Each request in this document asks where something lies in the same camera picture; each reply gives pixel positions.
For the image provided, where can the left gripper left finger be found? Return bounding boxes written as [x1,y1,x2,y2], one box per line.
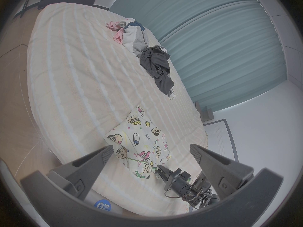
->
[48,145,114,200]

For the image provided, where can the bed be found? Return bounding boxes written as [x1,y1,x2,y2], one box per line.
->
[26,3,239,217]

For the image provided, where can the pink garment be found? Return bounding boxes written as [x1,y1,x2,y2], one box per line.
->
[106,21,126,44]

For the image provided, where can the pile of clothes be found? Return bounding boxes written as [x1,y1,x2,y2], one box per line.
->
[118,19,176,100]

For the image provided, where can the white printed pyjama top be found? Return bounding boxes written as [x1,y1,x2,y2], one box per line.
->
[103,106,177,181]

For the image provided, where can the blue-green curtain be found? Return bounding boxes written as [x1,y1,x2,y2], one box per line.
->
[110,0,288,109]

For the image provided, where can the black garment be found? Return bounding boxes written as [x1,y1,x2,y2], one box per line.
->
[140,45,174,95]

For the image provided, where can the grey bedside table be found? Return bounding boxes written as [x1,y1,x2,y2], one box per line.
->
[194,102,214,122]

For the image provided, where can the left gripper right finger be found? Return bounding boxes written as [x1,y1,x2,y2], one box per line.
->
[189,144,255,196]

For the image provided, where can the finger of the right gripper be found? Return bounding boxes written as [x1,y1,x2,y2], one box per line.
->
[157,165,174,178]

